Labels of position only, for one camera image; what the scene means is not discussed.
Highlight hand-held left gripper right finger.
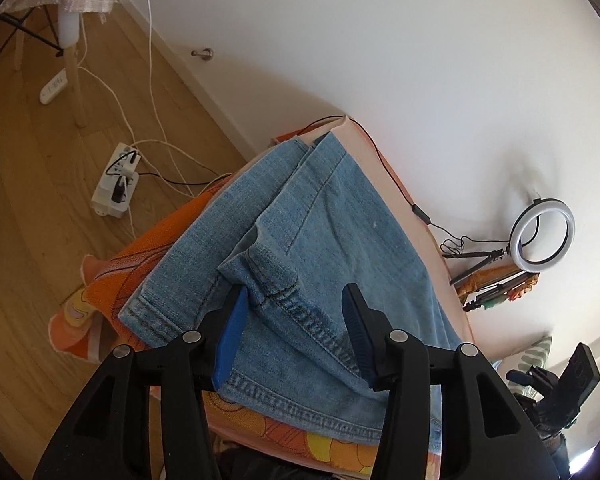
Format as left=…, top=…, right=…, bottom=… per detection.
left=341, top=282, right=568, bottom=480

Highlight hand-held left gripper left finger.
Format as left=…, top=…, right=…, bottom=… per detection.
left=32, top=285, right=251, bottom=480

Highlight blue denim pants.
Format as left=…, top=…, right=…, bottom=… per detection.
left=117, top=132, right=476, bottom=456

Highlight green striped pillow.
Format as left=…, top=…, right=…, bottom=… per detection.
left=504, top=335, right=554, bottom=397

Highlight folded black stands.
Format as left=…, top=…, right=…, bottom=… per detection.
left=461, top=274, right=528, bottom=314

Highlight orange printed blanket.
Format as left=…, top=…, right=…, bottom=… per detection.
left=47, top=129, right=446, bottom=478

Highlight white power strip with plugs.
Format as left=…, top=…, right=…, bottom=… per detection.
left=91, top=142, right=141, bottom=220

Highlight white and wooden table leg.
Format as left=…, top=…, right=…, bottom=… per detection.
left=56, top=2, right=89, bottom=129

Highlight small white power strip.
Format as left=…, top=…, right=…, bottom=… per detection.
left=40, top=71, right=69, bottom=106

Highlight black stand leg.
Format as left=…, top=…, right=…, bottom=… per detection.
left=0, top=10, right=65, bottom=57

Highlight white ring light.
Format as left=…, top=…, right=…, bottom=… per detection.
left=510, top=199, right=576, bottom=275

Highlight thin black floor cable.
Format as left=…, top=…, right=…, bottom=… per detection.
left=132, top=171, right=218, bottom=200

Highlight black cable with inline switch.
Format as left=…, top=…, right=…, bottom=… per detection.
left=300, top=116, right=463, bottom=258

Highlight white cable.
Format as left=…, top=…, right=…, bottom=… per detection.
left=142, top=0, right=233, bottom=183
left=74, top=15, right=138, bottom=148

